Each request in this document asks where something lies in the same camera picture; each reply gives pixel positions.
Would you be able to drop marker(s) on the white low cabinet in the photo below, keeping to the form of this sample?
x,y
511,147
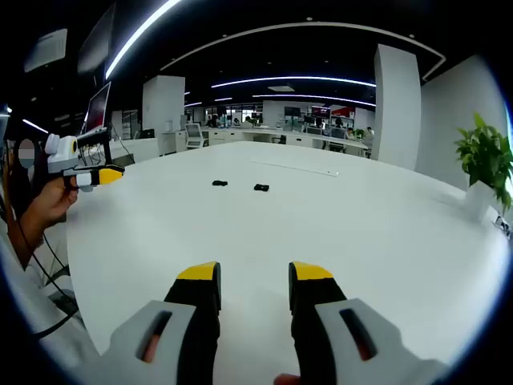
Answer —
x,y
172,142

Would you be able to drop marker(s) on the person's left hand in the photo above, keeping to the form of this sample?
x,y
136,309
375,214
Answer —
x,y
50,208

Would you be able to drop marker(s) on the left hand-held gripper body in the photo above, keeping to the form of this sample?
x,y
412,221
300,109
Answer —
x,y
60,154

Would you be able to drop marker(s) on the person's right hand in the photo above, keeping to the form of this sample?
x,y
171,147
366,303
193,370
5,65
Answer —
x,y
288,379

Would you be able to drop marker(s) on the small printed card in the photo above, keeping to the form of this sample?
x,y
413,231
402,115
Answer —
x,y
504,226

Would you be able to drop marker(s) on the white plant pot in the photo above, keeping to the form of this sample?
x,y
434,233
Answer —
x,y
479,200

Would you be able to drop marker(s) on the red wall screen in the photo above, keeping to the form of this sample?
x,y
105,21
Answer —
x,y
321,112

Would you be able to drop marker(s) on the flat white strip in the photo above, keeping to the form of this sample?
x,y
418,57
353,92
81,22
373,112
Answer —
x,y
294,167

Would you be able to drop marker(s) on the green potted plant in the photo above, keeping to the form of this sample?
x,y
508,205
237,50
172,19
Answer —
x,y
487,154

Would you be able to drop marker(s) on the long ceiling light strip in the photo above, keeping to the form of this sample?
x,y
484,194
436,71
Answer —
x,y
136,38

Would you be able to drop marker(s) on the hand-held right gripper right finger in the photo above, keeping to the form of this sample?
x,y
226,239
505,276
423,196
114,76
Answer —
x,y
320,321

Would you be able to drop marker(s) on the black laptop stand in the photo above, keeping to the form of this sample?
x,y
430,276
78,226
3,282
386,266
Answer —
x,y
107,150

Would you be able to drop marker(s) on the open laptop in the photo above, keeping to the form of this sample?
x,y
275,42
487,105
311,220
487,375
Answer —
x,y
98,110

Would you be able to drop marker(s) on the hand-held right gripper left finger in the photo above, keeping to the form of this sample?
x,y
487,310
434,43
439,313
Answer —
x,y
188,321

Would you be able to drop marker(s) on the black plastic buckle part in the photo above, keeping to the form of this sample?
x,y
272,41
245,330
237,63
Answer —
x,y
219,183
261,187

